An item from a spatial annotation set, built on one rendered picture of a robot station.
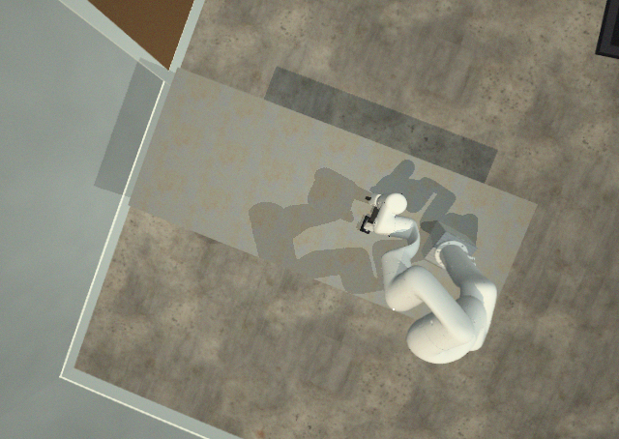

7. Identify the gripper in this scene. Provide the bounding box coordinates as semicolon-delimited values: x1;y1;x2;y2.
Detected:
365;193;382;207

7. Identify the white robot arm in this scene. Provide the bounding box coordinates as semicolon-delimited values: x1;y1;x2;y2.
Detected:
364;192;497;364

